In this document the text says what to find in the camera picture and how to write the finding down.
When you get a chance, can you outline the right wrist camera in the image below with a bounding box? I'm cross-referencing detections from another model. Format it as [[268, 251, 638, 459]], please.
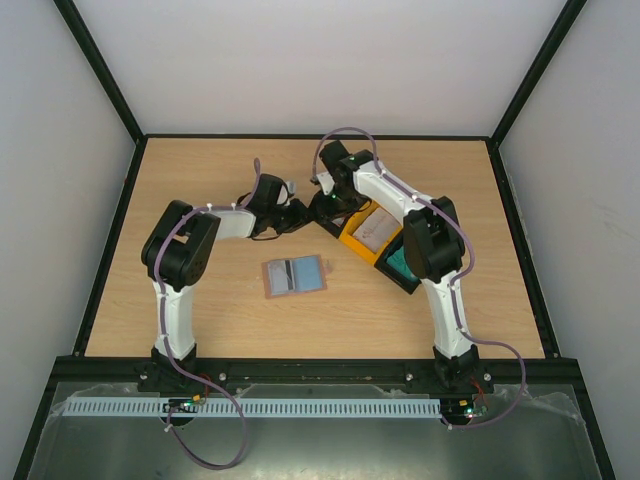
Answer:
[[311, 140, 352, 196]]

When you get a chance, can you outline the black bin with green cards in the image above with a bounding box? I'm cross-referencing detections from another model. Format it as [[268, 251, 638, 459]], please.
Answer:
[[374, 234, 421, 295]]

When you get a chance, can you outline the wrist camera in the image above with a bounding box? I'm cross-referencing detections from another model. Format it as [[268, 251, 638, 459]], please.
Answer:
[[311, 140, 352, 196], [278, 181, 296, 205]]

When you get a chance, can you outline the white pink card stack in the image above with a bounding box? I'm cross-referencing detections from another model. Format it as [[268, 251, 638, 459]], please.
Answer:
[[352, 208, 400, 253]]

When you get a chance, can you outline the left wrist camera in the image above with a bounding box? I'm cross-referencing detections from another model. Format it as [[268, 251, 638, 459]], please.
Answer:
[[278, 181, 296, 205]]

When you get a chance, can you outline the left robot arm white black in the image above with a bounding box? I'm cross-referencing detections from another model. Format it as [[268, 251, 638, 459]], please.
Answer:
[[141, 173, 312, 382]]

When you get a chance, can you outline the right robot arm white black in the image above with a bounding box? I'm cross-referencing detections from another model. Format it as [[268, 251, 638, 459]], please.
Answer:
[[310, 141, 479, 392]]

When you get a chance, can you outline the white slotted cable duct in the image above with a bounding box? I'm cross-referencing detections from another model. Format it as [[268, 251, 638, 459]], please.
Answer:
[[62, 397, 441, 419]]

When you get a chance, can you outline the yellow plastic bin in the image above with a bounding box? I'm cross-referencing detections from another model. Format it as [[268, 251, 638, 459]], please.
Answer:
[[338, 202, 401, 265]]

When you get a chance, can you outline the green card stack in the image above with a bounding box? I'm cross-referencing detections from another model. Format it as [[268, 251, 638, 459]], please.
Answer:
[[386, 247, 418, 281]]

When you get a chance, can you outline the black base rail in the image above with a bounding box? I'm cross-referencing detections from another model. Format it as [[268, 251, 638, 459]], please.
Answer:
[[54, 355, 581, 396]]

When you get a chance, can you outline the black enclosure frame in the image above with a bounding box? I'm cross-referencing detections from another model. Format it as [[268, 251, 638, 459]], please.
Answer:
[[14, 0, 615, 479]]

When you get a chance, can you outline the pink card holder wallet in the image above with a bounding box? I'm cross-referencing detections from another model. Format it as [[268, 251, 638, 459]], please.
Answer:
[[261, 255, 328, 299]]

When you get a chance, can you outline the black bin with red cards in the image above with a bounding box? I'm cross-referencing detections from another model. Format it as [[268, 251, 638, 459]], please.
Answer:
[[309, 191, 358, 238]]

